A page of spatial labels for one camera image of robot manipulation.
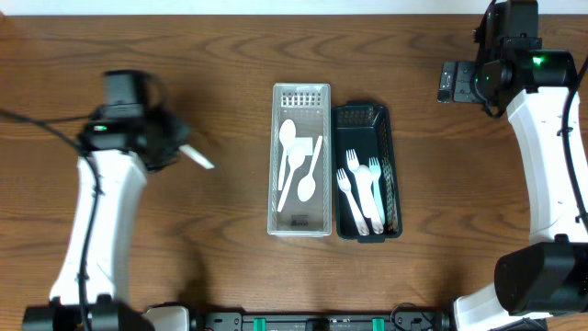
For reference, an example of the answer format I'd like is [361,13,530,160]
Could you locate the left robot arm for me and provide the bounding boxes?
[21,70,190,330]

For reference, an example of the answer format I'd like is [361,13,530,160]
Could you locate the clear perforated plastic basket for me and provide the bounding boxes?
[267,83,332,237]

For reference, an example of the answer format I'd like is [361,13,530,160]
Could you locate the pinkish white plastic spoon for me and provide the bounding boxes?
[356,165,384,234]

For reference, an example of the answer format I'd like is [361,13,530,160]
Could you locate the white spoon bowl down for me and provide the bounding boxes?
[297,135,323,202]

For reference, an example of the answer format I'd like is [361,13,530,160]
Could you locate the dark green perforated basket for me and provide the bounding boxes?
[332,101,402,244]

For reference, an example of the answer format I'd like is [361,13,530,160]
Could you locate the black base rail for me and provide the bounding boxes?
[146,301,454,331]

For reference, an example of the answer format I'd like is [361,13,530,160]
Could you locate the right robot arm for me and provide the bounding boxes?
[437,0,587,330]

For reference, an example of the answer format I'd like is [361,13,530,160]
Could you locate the pale green plastic fork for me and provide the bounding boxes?
[368,157,386,224]

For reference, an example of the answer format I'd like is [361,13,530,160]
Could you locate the white plastic fork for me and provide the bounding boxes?
[345,149,369,218]
[336,168,369,236]

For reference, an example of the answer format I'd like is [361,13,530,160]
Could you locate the white spoon lowest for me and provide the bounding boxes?
[179,144,215,170]

